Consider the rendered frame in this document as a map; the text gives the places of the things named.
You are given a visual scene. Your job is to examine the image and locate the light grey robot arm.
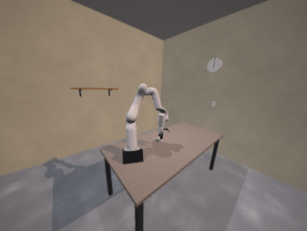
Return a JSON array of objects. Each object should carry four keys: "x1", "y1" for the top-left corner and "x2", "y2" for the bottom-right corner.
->
[{"x1": 124, "y1": 83, "x2": 169, "y2": 151}]

